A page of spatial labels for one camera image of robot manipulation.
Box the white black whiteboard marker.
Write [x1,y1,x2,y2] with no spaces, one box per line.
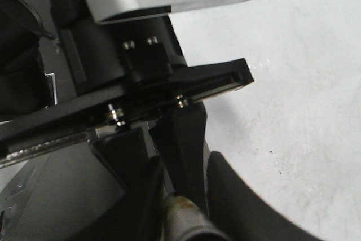
[162,194,232,240]

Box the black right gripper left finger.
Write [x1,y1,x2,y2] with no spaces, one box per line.
[14,126,166,241]

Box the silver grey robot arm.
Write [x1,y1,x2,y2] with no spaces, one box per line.
[1,0,315,240]

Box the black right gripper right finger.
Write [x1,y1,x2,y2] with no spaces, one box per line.
[157,103,317,240]

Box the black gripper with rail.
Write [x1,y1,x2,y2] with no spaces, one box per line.
[1,16,253,165]

